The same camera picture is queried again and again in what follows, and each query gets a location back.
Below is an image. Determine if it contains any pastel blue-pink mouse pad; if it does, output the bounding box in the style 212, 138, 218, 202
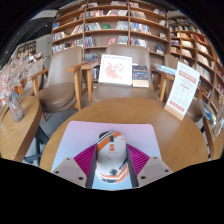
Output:
50, 120, 163, 191

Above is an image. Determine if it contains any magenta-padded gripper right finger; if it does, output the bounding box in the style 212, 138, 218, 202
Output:
125, 143, 174, 188

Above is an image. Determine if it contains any stack of colourful magazines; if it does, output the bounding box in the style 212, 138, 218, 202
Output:
198, 98, 218, 125

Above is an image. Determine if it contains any dark book with gold base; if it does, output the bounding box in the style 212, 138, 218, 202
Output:
131, 64, 150, 89

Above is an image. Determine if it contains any white framed floral picture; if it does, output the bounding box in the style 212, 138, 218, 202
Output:
97, 54, 133, 87

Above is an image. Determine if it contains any small distant wooden bookshelf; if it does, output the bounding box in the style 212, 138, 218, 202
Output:
14, 40, 44, 64

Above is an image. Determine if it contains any white and orange computer mouse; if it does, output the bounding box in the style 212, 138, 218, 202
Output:
95, 130, 129, 184

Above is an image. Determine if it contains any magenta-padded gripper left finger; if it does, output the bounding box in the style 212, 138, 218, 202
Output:
51, 143, 98, 189

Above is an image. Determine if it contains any curved wooden bookshelf unit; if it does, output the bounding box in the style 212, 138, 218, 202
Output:
166, 11, 224, 101

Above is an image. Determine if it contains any large wooden bookshelf unit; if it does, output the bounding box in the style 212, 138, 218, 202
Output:
50, 0, 171, 63

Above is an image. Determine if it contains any round wooden side table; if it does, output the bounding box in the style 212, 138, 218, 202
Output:
0, 95, 43, 163
203, 116, 224, 161

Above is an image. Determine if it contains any white sign in wooden base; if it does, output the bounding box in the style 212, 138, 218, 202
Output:
163, 61, 201, 122

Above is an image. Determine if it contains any light blue book stack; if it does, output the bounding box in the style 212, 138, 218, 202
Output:
154, 63, 178, 76

